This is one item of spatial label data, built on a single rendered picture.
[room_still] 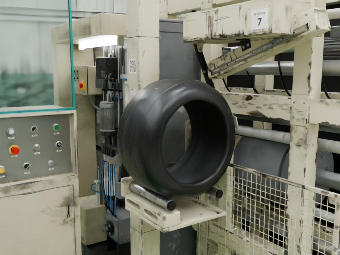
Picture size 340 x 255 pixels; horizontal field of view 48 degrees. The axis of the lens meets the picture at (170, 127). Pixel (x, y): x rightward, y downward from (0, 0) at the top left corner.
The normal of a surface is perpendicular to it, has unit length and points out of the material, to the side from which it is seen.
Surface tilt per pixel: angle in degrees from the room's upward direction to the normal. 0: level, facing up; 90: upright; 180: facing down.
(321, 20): 72
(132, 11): 90
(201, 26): 90
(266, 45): 90
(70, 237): 90
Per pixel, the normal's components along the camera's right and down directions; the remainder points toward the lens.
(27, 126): 0.57, 0.12
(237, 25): -0.82, 0.09
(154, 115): -0.13, -0.25
